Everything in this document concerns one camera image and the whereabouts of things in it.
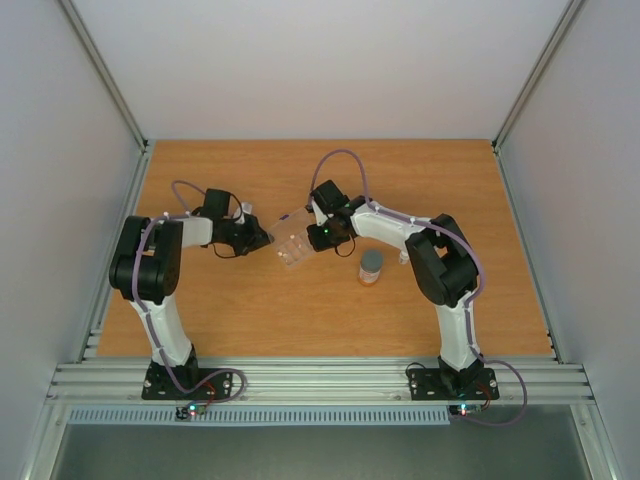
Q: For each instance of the aluminium corner post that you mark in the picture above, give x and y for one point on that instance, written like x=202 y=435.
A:
x=87 y=42
x=561 y=29

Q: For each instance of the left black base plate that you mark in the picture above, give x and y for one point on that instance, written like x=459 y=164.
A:
x=187 y=382

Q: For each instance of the orange pill bottle grey cap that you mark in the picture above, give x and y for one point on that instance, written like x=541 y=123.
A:
x=370 y=267

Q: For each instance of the grey slotted cable duct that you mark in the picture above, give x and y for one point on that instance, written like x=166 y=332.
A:
x=261 y=416

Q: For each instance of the aluminium front frame rail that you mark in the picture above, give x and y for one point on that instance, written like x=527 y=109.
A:
x=539 y=380

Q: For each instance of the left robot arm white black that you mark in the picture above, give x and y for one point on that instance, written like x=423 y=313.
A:
x=145 y=270

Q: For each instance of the small circuit board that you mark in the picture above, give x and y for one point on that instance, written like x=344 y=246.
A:
x=467 y=409
x=192 y=411

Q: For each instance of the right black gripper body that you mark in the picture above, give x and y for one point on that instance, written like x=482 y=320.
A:
x=328 y=236

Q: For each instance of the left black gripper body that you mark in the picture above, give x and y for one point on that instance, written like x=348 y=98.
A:
x=245 y=239

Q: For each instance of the right aluminium corner post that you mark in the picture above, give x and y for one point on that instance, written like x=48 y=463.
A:
x=561 y=29

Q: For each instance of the small pills in organizer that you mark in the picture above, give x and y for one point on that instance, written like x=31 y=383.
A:
x=290 y=253

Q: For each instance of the right small circuit board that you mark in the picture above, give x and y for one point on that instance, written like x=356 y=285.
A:
x=467 y=409

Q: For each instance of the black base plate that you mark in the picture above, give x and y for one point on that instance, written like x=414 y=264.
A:
x=425 y=384
x=187 y=382

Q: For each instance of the left small circuit board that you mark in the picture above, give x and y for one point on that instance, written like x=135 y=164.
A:
x=192 y=411

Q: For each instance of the clear plastic pill organizer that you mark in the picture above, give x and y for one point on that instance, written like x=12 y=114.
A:
x=291 y=227

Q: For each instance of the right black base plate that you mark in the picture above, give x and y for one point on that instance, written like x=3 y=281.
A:
x=425 y=384

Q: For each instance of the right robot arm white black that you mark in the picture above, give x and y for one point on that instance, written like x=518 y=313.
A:
x=444 y=266

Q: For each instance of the left aluminium corner post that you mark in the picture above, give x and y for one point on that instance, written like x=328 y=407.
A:
x=87 y=42

